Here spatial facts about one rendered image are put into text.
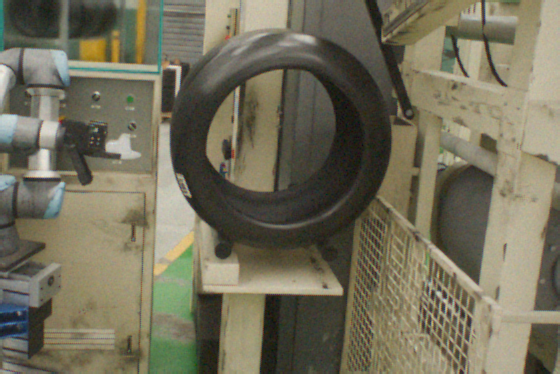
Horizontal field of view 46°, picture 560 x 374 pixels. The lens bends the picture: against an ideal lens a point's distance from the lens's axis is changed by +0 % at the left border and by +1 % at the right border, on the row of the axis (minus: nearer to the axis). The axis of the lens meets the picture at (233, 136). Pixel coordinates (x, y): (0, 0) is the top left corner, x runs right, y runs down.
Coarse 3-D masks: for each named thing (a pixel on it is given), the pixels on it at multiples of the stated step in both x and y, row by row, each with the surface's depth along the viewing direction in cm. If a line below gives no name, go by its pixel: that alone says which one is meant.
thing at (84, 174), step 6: (72, 144) 168; (72, 150) 167; (72, 156) 167; (78, 156) 167; (72, 162) 167; (78, 162) 167; (84, 162) 170; (78, 168) 168; (84, 168) 168; (78, 174) 168; (84, 174) 168; (90, 174) 170; (84, 180) 168; (90, 180) 169
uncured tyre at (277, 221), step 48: (240, 48) 158; (288, 48) 157; (336, 48) 161; (192, 96) 159; (336, 96) 188; (192, 144) 159; (336, 144) 191; (384, 144) 164; (192, 192) 163; (240, 192) 191; (288, 192) 193; (336, 192) 190; (240, 240) 168; (288, 240) 167
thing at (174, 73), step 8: (168, 64) 875; (176, 64) 898; (184, 64) 920; (168, 72) 824; (176, 72) 870; (184, 72) 902; (168, 80) 827; (176, 80) 873; (168, 88) 829; (176, 88) 876; (168, 96) 831; (168, 104) 834; (168, 112) 834
